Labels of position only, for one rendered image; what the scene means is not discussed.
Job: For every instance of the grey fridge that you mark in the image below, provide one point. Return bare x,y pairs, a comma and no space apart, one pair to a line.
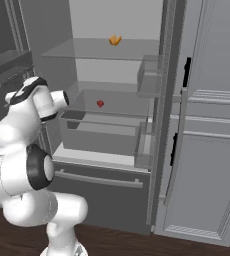
120,20

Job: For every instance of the grey freezer drawer front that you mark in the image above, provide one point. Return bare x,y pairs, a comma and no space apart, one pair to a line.
113,203

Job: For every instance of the grey tall cupboard door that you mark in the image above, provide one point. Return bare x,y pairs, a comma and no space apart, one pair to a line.
203,180

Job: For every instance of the grey left fridge door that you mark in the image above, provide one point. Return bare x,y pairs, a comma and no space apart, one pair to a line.
0,26

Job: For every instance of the grey fridge door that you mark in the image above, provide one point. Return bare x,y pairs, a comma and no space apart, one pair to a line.
168,50
0,26

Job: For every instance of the glass fridge shelf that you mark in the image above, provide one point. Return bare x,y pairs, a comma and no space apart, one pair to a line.
120,98
100,50

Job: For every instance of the grey right fridge door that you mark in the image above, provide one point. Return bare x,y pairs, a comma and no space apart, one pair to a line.
168,50

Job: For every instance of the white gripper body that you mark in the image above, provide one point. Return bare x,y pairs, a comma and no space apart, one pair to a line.
9,98

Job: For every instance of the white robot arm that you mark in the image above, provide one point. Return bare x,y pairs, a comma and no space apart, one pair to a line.
20,190

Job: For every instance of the grey short cupboard door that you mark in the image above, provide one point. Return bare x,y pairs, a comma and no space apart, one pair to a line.
220,43

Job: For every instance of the clear door bin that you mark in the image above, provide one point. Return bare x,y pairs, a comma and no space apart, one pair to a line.
7,68
149,76
143,146

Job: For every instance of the red strawberry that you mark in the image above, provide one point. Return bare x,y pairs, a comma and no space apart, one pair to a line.
100,103

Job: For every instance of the clear fridge drawer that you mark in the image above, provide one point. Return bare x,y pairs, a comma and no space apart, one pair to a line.
100,136

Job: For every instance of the orange food piece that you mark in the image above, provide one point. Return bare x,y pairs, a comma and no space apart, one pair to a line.
115,40

